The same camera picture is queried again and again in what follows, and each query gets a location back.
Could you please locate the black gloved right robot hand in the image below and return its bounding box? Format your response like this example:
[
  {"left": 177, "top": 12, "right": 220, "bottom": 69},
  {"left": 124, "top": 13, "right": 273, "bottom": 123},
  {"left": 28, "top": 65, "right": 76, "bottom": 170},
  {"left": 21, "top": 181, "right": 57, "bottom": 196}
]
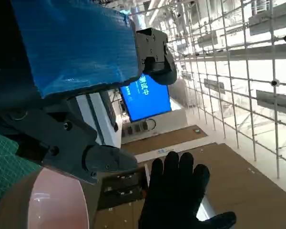
[{"left": 138, "top": 151, "right": 237, "bottom": 229}]

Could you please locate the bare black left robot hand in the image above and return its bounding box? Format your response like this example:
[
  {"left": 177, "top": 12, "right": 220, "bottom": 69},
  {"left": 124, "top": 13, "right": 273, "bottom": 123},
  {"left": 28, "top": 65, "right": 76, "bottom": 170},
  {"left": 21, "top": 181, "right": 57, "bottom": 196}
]
[{"left": 0, "top": 0, "right": 177, "bottom": 187}]

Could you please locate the pink bowl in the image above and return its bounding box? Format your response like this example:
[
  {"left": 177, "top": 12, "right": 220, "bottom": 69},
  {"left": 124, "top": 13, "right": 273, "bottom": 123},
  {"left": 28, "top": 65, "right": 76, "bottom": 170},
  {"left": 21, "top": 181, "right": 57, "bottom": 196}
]
[{"left": 0, "top": 167, "right": 90, "bottom": 229}]

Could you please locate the white power strip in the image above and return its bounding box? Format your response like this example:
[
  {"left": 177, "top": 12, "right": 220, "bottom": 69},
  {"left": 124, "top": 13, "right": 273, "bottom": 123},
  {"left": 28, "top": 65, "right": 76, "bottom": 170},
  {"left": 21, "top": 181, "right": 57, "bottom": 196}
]
[{"left": 122, "top": 118, "right": 157, "bottom": 138}]

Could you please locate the white cabinet with grey grille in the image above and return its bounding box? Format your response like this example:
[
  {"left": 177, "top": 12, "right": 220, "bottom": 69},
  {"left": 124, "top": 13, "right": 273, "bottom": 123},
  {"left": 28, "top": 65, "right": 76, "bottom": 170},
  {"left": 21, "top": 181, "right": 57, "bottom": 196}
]
[{"left": 75, "top": 90, "right": 123, "bottom": 148}]

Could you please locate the blue display screen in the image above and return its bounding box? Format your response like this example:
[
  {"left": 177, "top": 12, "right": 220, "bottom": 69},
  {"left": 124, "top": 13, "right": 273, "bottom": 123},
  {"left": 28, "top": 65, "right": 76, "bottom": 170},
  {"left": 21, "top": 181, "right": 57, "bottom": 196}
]
[{"left": 119, "top": 73, "right": 173, "bottom": 122}]

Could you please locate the green cutting mat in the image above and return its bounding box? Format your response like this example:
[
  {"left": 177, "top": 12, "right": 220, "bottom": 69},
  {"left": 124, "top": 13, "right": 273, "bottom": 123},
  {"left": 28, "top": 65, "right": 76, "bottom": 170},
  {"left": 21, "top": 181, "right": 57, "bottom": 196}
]
[{"left": 0, "top": 132, "right": 42, "bottom": 213}]

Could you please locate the white metal grid frame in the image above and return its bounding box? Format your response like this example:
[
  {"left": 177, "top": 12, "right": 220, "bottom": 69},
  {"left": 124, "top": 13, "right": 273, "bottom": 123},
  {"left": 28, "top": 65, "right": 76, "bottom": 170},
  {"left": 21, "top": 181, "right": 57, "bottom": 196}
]
[{"left": 126, "top": 0, "right": 286, "bottom": 179}]

